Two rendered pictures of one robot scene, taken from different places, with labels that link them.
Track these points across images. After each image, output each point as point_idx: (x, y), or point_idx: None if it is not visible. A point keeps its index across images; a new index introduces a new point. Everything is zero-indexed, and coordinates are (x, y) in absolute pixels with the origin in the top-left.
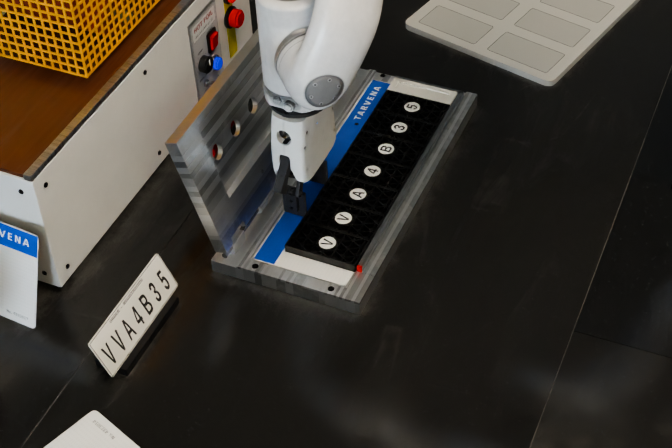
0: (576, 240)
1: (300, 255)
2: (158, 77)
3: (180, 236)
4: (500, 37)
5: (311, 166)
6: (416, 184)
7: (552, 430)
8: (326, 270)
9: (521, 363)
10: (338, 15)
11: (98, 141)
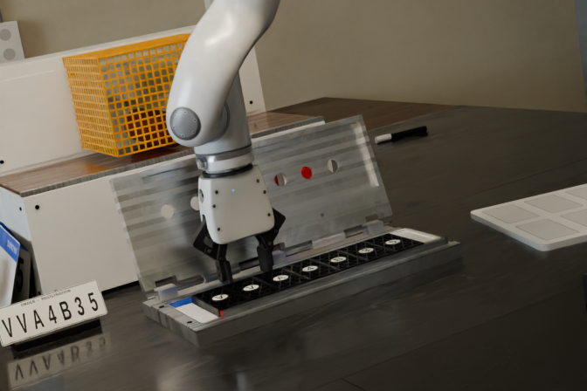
0: (427, 332)
1: (197, 305)
2: None
3: (153, 298)
4: (536, 221)
5: (224, 229)
6: (335, 281)
7: None
8: (203, 314)
9: (270, 388)
10: (191, 55)
11: (107, 202)
